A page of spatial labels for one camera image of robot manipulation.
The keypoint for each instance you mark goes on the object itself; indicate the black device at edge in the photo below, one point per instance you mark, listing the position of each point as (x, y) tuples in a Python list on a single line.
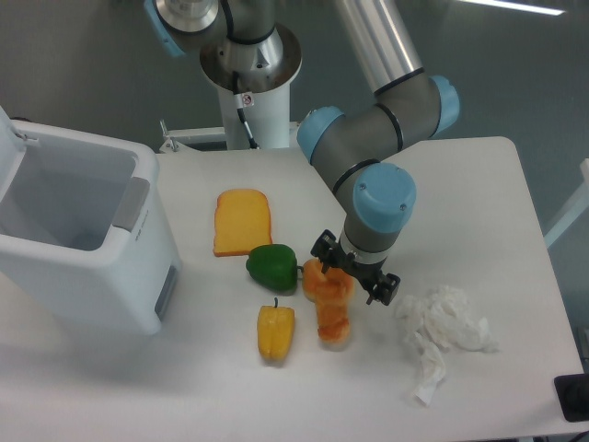
[(572, 392)]

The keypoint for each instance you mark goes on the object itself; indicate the square toast bread slice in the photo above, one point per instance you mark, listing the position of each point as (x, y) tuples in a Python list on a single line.
[(242, 222)]

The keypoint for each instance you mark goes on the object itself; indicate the round knotted bread roll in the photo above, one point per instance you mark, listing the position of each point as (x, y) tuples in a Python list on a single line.
[(333, 288)]

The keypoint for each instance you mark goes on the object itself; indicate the orange croissant bread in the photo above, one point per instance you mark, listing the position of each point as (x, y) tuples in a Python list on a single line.
[(333, 323)]

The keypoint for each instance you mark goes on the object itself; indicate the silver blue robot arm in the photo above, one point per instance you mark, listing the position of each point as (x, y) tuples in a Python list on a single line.
[(349, 153)]

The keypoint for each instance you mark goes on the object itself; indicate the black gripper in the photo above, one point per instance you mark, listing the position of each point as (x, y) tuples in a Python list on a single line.
[(381, 288)]

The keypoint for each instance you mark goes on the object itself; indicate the white frame bar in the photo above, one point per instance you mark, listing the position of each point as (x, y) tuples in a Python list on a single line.
[(570, 211)]

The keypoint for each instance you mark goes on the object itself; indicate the yellow bell pepper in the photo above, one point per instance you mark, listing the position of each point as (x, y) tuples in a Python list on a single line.
[(275, 329)]

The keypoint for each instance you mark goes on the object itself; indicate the green bell pepper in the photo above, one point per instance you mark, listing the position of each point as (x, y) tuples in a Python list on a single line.
[(273, 266)]

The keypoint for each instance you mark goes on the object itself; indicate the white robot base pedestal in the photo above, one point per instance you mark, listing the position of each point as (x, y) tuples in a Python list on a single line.
[(253, 89)]

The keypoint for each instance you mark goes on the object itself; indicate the crumpled white paper tissue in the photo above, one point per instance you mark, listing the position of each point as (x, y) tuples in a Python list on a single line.
[(433, 324)]

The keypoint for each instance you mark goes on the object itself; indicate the white trash bin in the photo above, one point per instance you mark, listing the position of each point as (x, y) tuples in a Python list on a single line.
[(83, 227)]

